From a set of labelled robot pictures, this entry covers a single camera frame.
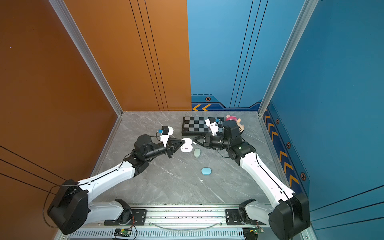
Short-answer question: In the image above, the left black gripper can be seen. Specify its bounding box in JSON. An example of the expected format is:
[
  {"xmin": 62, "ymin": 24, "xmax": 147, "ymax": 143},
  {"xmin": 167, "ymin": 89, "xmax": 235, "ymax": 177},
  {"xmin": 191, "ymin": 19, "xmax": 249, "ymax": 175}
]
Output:
[{"xmin": 143, "ymin": 138, "xmax": 185, "ymax": 162}]

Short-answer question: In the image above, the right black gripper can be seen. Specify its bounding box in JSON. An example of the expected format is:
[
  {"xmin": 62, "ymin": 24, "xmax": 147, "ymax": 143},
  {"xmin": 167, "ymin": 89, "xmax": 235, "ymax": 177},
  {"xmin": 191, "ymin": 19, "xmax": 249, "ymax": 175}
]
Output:
[{"xmin": 193, "ymin": 133, "xmax": 232, "ymax": 150}]

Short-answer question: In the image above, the white earbud case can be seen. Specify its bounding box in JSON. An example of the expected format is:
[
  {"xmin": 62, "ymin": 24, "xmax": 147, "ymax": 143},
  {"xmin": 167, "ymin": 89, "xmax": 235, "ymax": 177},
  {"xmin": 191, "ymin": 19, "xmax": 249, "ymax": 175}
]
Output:
[{"xmin": 180, "ymin": 138, "xmax": 193, "ymax": 153}]

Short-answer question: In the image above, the light blue earbud case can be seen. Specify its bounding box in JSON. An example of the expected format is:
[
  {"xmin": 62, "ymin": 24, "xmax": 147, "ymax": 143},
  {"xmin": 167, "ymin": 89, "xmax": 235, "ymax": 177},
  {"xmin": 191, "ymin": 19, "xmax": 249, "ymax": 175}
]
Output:
[{"xmin": 201, "ymin": 168, "xmax": 212, "ymax": 176}]

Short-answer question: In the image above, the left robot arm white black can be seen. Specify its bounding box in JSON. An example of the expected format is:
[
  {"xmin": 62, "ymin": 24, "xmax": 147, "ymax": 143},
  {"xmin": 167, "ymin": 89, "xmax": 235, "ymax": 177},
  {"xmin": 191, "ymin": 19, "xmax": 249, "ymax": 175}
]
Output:
[{"xmin": 47, "ymin": 135, "xmax": 185, "ymax": 235}]

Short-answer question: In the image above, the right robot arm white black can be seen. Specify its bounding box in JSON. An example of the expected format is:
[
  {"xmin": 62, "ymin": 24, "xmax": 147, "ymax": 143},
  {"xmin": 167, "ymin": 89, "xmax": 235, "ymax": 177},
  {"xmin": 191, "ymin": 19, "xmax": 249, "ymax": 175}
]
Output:
[{"xmin": 194, "ymin": 118, "xmax": 311, "ymax": 240}]

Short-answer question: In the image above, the black white chessboard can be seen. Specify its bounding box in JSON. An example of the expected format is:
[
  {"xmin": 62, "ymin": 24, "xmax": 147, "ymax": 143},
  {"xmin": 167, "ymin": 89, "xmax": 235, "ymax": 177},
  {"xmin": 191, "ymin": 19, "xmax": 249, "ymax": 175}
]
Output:
[{"xmin": 182, "ymin": 117, "xmax": 224, "ymax": 137}]

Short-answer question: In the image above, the pink plush doll head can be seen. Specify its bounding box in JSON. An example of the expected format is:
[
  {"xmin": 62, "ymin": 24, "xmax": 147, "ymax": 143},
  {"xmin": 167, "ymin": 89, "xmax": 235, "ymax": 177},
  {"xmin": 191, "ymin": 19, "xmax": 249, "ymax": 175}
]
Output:
[{"xmin": 226, "ymin": 115, "xmax": 245, "ymax": 133}]

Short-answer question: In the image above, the green circuit board left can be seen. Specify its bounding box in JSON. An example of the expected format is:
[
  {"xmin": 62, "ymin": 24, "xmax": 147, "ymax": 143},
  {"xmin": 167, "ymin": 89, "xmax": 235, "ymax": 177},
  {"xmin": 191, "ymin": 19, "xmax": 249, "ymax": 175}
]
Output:
[{"xmin": 114, "ymin": 228, "xmax": 132, "ymax": 238}]

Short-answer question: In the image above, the circuit board right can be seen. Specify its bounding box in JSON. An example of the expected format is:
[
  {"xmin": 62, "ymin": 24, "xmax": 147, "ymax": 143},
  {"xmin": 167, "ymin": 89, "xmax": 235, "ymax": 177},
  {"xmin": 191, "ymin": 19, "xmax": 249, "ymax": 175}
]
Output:
[{"xmin": 250, "ymin": 226, "xmax": 265, "ymax": 235}]

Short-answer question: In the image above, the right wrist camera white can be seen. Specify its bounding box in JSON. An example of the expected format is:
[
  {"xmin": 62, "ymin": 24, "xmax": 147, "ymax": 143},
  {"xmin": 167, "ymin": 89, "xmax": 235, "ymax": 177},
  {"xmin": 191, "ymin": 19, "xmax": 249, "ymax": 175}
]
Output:
[{"xmin": 205, "ymin": 117, "xmax": 224, "ymax": 136}]

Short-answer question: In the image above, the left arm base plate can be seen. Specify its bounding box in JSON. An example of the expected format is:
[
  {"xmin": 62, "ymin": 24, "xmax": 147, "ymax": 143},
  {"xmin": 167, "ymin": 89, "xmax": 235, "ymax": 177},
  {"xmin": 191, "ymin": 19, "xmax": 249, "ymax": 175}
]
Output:
[{"xmin": 104, "ymin": 209, "xmax": 147, "ymax": 226}]

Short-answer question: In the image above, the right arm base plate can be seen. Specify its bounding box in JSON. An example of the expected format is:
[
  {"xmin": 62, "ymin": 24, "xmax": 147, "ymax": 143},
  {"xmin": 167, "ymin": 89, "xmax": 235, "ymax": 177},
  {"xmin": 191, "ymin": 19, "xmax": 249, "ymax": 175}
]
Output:
[{"xmin": 225, "ymin": 209, "xmax": 266, "ymax": 226}]

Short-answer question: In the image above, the right aluminium corner post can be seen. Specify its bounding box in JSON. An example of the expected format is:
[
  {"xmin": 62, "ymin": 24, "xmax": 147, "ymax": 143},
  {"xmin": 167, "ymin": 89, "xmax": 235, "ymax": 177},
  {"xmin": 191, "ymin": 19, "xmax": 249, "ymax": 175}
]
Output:
[{"xmin": 258, "ymin": 0, "xmax": 319, "ymax": 117}]

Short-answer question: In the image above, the aluminium corner post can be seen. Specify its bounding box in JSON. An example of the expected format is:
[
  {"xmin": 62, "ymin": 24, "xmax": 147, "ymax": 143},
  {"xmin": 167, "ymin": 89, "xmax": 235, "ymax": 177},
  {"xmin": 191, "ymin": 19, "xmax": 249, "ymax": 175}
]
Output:
[
  {"xmin": 258, "ymin": 0, "xmax": 319, "ymax": 117},
  {"xmin": 49, "ymin": 0, "xmax": 123, "ymax": 117}
]

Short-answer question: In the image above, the left aluminium corner post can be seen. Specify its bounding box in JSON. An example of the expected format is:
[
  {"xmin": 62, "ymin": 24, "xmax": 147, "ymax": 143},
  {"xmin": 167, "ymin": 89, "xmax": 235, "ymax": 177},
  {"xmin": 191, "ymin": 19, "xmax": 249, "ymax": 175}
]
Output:
[{"xmin": 49, "ymin": 0, "xmax": 123, "ymax": 117}]

